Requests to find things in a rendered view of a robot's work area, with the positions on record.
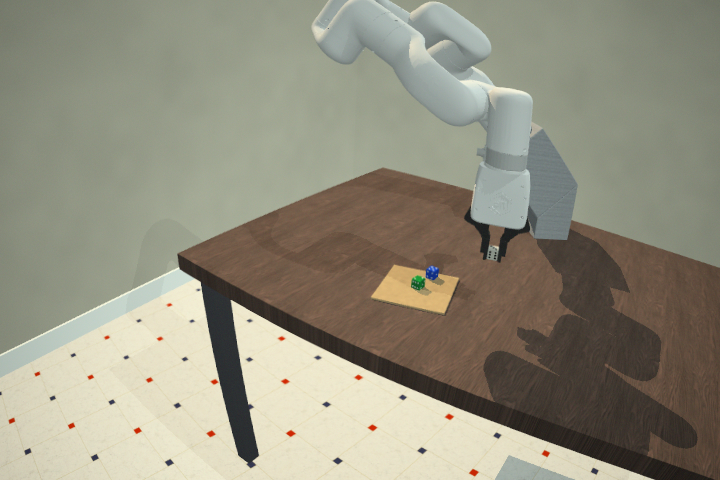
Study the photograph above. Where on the blue die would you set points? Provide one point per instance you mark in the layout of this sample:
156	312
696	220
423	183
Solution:
432	272

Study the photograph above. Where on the green die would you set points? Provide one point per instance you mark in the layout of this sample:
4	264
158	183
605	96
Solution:
418	282

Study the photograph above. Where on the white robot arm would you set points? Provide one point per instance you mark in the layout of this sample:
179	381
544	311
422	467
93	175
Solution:
504	113

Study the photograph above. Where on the tan mat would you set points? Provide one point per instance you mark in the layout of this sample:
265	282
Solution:
434	297

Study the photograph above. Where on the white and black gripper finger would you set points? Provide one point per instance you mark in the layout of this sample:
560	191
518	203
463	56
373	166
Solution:
483	229
507	236

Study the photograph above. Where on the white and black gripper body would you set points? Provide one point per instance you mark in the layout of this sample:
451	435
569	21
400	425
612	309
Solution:
500	199

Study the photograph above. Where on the white die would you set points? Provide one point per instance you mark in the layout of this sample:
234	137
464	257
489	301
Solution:
492	252

